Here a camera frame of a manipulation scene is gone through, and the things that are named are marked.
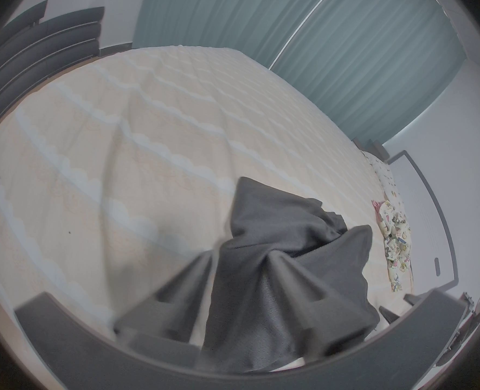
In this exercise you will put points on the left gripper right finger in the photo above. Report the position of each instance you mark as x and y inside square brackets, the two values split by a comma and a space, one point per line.
[325, 319]

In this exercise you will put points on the bed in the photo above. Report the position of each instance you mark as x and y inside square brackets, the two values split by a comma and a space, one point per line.
[142, 136]

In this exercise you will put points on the white door with grey frame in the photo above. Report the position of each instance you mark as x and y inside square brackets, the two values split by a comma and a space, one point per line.
[423, 217]

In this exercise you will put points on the pile of clothes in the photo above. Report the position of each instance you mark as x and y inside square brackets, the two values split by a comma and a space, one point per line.
[396, 242]

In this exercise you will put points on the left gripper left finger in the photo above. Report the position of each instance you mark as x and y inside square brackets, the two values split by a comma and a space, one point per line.
[175, 303]

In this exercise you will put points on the white printed pillow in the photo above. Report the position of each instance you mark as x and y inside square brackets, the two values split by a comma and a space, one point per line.
[383, 175]

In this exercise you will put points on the blue-green curtain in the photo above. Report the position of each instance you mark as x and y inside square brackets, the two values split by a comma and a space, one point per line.
[370, 55]
[223, 10]

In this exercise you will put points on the dark grey garment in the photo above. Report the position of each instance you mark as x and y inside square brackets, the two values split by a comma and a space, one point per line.
[256, 234]

